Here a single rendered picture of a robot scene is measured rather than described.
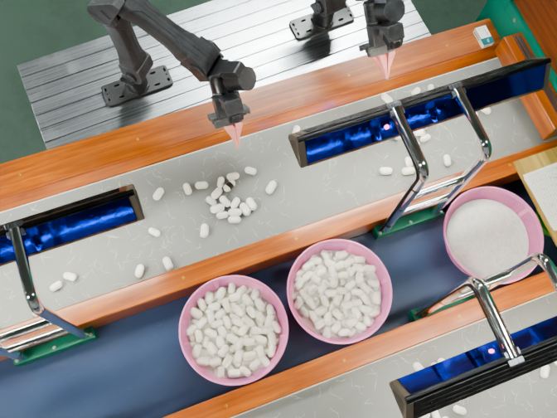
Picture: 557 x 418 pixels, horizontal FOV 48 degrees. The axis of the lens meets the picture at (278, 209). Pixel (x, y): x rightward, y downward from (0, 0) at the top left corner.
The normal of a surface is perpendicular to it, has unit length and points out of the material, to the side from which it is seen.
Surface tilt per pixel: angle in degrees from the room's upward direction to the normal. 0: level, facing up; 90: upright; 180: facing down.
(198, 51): 28
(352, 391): 0
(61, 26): 0
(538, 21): 90
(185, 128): 0
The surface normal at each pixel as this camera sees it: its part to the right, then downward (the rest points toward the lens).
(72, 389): 0.06, -0.33
